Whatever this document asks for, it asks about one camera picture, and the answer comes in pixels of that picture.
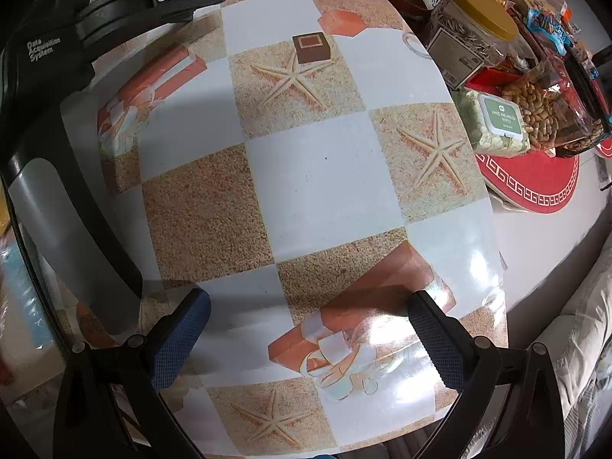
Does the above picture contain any clear jar with yellow lid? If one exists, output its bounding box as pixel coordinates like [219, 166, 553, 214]
[427, 0, 522, 89]

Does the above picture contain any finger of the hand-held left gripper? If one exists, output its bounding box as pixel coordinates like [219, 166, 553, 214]
[76, 0, 226, 45]

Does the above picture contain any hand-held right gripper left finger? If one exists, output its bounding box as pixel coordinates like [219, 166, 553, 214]
[52, 288, 212, 459]

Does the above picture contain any white sofa cushion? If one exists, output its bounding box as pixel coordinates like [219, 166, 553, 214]
[557, 244, 612, 459]

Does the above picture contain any pile of assorted snack packets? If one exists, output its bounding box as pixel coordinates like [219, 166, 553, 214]
[469, 0, 612, 82]

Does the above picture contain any red round tray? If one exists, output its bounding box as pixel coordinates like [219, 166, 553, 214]
[473, 150, 580, 213]

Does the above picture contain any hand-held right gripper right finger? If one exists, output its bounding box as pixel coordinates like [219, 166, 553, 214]
[407, 289, 567, 459]

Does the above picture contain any clear bag of peanuts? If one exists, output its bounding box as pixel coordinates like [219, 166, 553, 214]
[502, 52, 605, 158]

